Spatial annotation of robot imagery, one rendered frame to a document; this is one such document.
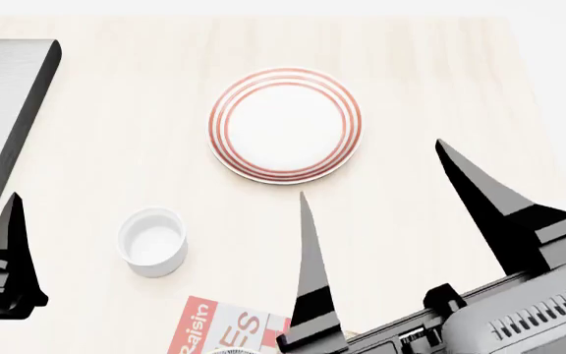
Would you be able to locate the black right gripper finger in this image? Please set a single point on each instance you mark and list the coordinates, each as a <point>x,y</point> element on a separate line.
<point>499,214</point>
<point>312,287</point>

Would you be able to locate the grey flat stove burner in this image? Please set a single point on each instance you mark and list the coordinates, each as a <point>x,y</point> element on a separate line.
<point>3,110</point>

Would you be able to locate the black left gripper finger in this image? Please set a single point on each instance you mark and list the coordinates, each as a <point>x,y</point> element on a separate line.
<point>20,265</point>

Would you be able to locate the white plate with red rings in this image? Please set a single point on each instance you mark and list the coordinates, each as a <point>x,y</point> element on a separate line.
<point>284,125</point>

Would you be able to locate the white ramekin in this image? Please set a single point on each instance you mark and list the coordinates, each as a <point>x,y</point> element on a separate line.
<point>152,243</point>

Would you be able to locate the black bowl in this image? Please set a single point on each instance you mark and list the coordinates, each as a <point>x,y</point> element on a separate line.
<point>238,351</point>

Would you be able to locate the red and white cookies box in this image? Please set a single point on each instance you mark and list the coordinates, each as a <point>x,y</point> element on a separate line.
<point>224,328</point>

